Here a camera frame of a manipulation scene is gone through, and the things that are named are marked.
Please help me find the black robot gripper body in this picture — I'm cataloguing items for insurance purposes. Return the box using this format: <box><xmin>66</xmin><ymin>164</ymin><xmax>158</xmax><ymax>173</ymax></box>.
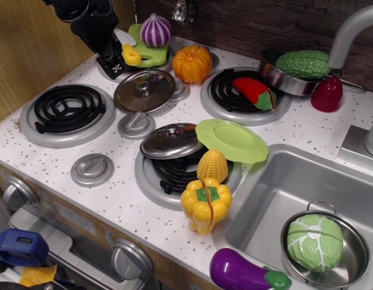
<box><xmin>44</xmin><ymin>0</ymin><xmax>122</xmax><ymax>62</ymax></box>

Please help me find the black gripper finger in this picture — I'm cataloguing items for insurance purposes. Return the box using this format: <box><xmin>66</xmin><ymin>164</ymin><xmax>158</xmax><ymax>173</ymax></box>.
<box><xmin>96</xmin><ymin>48</ymin><xmax>128</xmax><ymax>80</ymax></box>

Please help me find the steel lid upper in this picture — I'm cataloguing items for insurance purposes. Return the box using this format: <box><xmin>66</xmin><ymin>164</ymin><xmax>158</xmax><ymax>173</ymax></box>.
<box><xmin>114</xmin><ymin>69</ymin><xmax>176</xmax><ymax>114</ymax></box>

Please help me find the steel lid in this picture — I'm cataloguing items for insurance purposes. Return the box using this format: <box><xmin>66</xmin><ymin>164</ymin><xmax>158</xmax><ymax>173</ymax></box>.
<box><xmin>140</xmin><ymin>123</ymin><xmax>203</xmax><ymax>160</ymax></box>
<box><xmin>114</xmin><ymin>69</ymin><xmax>176</xmax><ymax>114</ymax></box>

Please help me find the grey stove knob middle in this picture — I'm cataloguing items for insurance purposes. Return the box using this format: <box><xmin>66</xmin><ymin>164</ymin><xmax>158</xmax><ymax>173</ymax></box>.
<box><xmin>118</xmin><ymin>111</ymin><xmax>156</xmax><ymax>140</ymax></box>

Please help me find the grey stove knob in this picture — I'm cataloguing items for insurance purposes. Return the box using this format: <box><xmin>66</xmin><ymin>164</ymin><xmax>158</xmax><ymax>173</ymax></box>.
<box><xmin>118</xmin><ymin>111</ymin><xmax>156</xmax><ymax>140</ymax></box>
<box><xmin>71</xmin><ymin>153</ymin><xmax>114</xmax><ymax>188</ymax></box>
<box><xmin>169</xmin><ymin>77</ymin><xmax>190</xmax><ymax>103</ymax></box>

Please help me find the grey stove knob back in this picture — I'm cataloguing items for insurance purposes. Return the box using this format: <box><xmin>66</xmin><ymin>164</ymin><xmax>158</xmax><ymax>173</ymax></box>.
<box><xmin>169</xmin><ymin>77</ymin><xmax>190</xmax><ymax>103</ymax></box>

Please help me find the steel lid lower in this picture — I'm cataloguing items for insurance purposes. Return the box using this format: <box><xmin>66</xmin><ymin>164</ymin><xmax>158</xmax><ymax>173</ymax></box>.
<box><xmin>140</xmin><ymin>123</ymin><xmax>203</xmax><ymax>160</ymax></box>

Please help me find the grey stove knob front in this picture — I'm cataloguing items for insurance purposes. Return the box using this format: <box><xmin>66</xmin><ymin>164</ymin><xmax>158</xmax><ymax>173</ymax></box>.
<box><xmin>71</xmin><ymin>153</ymin><xmax>114</xmax><ymax>188</ymax></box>

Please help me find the green toy cutting board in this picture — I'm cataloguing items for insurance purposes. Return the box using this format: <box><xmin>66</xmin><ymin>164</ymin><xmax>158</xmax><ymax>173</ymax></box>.
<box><xmin>128</xmin><ymin>24</ymin><xmax>169</xmax><ymax>68</ymax></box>

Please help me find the purple striped toy onion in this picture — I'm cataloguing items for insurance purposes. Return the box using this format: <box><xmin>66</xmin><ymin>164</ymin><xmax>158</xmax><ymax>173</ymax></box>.
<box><xmin>139</xmin><ymin>13</ymin><xmax>173</xmax><ymax>48</ymax></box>

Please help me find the left black coil burner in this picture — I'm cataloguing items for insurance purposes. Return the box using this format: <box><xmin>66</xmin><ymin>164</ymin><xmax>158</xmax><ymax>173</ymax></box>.
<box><xmin>19</xmin><ymin>84</ymin><xmax>115</xmax><ymax>148</ymax></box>

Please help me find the orange toy pumpkin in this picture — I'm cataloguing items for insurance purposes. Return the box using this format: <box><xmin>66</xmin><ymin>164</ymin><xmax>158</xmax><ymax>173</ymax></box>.
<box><xmin>172</xmin><ymin>45</ymin><xmax>213</xmax><ymax>84</ymax></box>

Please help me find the hanging steel ladle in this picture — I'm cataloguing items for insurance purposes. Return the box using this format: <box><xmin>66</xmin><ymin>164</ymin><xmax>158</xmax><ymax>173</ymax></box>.
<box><xmin>171</xmin><ymin>0</ymin><xmax>198</xmax><ymax>27</ymax></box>

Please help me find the back right coil burner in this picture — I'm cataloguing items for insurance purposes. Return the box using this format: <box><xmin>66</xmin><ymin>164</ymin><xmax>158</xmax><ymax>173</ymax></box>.
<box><xmin>200</xmin><ymin>66</ymin><xmax>291</xmax><ymax>126</ymax></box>

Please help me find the front coil burner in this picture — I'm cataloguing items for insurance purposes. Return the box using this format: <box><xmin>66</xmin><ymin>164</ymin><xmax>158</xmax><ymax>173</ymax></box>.
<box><xmin>134</xmin><ymin>146</ymin><xmax>243</xmax><ymax>211</ymax></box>

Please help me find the yellow toy corn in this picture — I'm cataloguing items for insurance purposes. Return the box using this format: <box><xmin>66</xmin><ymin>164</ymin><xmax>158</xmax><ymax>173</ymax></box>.
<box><xmin>196</xmin><ymin>149</ymin><xmax>229</xmax><ymax>182</ymax></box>

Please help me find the light green toy plate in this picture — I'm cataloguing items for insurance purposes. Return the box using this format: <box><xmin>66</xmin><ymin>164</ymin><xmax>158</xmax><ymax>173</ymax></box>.
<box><xmin>195</xmin><ymin>119</ymin><xmax>269</xmax><ymax>164</ymax></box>

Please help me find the red toy chili pepper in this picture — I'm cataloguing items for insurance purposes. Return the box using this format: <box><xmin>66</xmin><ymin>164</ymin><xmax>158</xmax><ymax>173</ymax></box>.
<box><xmin>232</xmin><ymin>77</ymin><xmax>276</xmax><ymax>111</ymax></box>

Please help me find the oven clock display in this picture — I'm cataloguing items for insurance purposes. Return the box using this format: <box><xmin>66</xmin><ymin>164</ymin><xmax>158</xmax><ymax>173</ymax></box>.
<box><xmin>54</xmin><ymin>202</ymin><xmax>96</xmax><ymax>235</ymax></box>

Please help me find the left oven knob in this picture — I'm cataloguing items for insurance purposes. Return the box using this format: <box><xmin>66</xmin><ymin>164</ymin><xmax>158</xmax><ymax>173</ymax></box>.
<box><xmin>2</xmin><ymin>175</ymin><xmax>40</xmax><ymax>211</ymax></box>

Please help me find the oven knob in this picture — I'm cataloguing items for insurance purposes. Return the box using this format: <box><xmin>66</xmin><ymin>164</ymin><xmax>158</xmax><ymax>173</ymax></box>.
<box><xmin>111</xmin><ymin>238</ymin><xmax>154</xmax><ymax>280</ymax></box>
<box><xmin>2</xmin><ymin>175</ymin><xmax>40</xmax><ymax>211</ymax></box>

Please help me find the yellow toy bell pepper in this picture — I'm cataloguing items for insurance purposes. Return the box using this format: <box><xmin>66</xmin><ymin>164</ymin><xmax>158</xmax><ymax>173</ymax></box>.
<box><xmin>181</xmin><ymin>178</ymin><xmax>232</xmax><ymax>236</ymax></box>

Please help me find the green toy bitter gourd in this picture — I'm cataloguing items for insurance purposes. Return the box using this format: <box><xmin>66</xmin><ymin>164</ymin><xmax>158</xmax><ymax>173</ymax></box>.
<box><xmin>274</xmin><ymin>50</ymin><xmax>331</xmax><ymax>80</ymax></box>

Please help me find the right oven knob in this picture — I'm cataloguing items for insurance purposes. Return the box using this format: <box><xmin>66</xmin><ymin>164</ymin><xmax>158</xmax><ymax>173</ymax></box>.
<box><xmin>111</xmin><ymin>238</ymin><xmax>154</xmax><ymax>280</ymax></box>

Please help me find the grey toy sink basin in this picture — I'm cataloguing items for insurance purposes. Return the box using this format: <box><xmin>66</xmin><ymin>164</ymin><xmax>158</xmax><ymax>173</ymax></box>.
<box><xmin>213</xmin><ymin>144</ymin><xmax>373</xmax><ymax>289</ymax></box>

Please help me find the blue plastic clamp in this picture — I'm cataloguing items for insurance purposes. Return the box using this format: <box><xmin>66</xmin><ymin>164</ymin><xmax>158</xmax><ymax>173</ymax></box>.
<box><xmin>0</xmin><ymin>228</ymin><xmax>49</xmax><ymax>266</ymax></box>

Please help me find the dark red toy cup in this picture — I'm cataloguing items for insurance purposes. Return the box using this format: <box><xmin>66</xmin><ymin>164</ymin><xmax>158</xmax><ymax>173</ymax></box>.
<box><xmin>311</xmin><ymin>77</ymin><xmax>343</xmax><ymax>112</ymax></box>

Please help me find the yellow cloth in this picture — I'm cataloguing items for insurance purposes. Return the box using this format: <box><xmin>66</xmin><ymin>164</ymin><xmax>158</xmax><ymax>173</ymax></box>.
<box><xmin>19</xmin><ymin>265</ymin><xmax>57</xmax><ymax>287</ymax></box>

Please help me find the purple toy eggplant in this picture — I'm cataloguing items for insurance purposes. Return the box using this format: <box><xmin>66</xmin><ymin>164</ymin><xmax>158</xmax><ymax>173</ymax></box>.
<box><xmin>210</xmin><ymin>248</ymin><xmax>292</xmax><ymax>290</ymax></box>

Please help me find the silver toy faucet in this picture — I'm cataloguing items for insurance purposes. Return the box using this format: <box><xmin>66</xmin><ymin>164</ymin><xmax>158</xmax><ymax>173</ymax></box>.
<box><xmin>328</xmin><ymin>5</ymin><xmax>373</xmax><ymax>171</ymax></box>

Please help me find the green toy cabbage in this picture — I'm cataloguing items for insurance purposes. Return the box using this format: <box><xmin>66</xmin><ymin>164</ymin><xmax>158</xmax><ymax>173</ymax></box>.
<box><xmin>286</xmin><ymin>214</ymin><xmax>343</xmax><ymax>272</ymax></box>

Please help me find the steel pot in sink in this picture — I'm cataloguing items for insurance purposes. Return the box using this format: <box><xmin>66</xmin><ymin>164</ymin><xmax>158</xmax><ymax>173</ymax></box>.
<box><xmin>281</xmin><ymin>207</ymin><xmax>370</xmax><ymax>289</ymax></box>

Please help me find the toy knife yellow handle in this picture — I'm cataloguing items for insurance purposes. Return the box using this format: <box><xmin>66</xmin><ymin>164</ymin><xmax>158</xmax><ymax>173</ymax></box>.
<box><xmin>114</xmin><ymin>28</ymin><xmax>141</xmax><ymax>66</ymax></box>

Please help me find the steel saucepan with handle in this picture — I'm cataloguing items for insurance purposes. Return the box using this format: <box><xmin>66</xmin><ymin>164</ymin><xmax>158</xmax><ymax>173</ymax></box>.
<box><xmin>258</xmin><ymin>48</ymin><xmax>367</xmax><ymax>97</ymax></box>

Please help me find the oven door handle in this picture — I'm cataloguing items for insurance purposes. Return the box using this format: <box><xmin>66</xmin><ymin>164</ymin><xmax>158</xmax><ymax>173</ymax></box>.
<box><xmin>9</xmin><ymin>209</ymin><xmax>146</xmax><ymax>289</ymax></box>

